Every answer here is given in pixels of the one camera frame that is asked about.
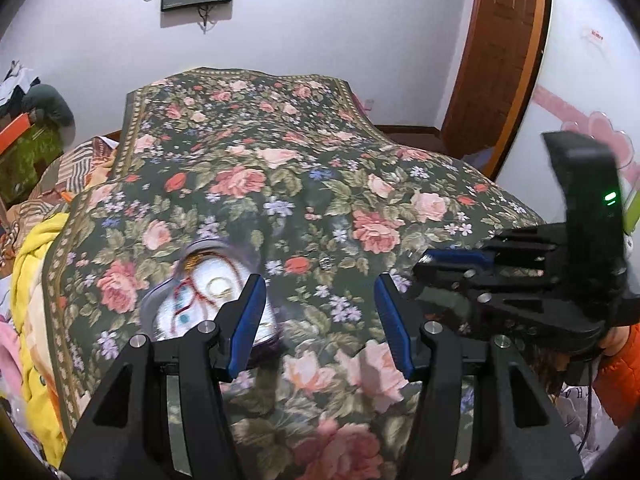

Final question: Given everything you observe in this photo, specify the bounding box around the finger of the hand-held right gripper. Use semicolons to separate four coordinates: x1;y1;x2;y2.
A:
420;249;498;273
411;264;488;321

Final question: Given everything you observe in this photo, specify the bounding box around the heart-shaped jewelry box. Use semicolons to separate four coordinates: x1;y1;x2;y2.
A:
140;240;286;366

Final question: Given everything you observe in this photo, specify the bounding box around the white printed garment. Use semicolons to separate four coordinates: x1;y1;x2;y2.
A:
549;384;603;463

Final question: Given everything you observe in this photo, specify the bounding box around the orange box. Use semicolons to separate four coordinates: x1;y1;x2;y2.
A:
0;114;32;154

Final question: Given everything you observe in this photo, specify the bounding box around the white wardrobe sliding door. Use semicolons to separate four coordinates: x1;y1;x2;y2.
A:
492;0;640;241

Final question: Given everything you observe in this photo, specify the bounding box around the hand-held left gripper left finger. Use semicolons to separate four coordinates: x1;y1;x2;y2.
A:
60;274;268;480

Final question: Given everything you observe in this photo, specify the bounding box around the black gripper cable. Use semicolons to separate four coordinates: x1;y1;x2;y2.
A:
577;359;598;463

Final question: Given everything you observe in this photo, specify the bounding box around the striped quilt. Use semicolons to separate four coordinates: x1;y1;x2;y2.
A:
27;135;124;217

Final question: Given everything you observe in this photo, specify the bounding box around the pink cloth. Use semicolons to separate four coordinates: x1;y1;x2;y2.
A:
0;319;32;402

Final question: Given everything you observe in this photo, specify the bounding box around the pile of clothes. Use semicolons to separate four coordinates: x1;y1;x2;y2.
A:
0;60;41;111

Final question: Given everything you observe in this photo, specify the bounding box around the floral blanket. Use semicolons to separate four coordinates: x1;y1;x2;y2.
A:
42;66;546;480

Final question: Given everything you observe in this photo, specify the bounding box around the yellow blanket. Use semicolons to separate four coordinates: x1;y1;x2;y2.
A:
12;211;77;467

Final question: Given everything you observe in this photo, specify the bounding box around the dark green garment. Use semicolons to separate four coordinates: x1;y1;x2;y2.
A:
22;85;76;129

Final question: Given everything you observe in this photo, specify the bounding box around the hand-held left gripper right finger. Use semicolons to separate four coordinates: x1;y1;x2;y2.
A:
374;272;586;480

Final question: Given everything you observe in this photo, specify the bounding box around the wooden door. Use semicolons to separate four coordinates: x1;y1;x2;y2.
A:
442;0;543;158

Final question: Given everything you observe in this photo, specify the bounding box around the green patterned cloth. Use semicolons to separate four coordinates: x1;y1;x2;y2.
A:
0;122;64;207

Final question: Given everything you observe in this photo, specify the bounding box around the red cord bracelet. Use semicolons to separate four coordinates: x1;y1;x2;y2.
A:
170;260;236;332

